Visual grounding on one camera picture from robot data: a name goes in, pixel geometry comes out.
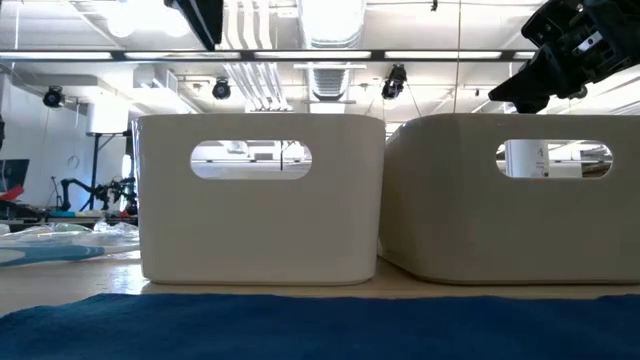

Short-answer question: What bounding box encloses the white plastic bin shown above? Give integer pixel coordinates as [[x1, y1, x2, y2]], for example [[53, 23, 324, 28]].
[[134, 112, 387, 287]]

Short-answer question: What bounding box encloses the white ventilation duct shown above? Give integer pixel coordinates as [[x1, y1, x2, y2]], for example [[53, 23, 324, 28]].
[[297, 0, 369, 50]]

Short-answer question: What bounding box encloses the white box on pole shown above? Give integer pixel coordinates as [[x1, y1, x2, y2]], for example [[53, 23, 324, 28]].
[[85, 99, 131, 136]]

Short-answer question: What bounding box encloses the pale grey plastic bin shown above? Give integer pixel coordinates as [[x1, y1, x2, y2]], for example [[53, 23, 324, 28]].
[[378, 112, 640, 286]]

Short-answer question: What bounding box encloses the white square pillar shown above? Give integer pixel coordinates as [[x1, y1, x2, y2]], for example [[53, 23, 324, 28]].
[[504, 139, 551, 179]]

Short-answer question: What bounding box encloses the blue cloth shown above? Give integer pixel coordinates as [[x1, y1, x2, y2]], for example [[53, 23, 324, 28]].
[[0, 292, 640, 360]]

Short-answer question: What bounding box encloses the black vertical pole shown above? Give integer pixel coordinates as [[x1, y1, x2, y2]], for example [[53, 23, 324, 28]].
[[89, 132, 102, 212]]

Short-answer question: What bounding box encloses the black background monitor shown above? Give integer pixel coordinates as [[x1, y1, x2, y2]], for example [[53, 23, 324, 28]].
[[0, 158, 31, 195]]

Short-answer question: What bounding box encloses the black crossbar with light strips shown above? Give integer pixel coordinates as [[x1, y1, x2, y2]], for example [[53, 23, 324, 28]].
[[0, 48, 640, 64]]

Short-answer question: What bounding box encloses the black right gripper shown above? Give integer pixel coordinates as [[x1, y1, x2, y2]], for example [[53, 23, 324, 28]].
[[488, 0, 640, 112]]

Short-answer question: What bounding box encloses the green white wrapped toothbrush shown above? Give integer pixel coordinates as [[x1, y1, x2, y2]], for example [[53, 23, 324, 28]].
[[14, 222, 96, 239]]

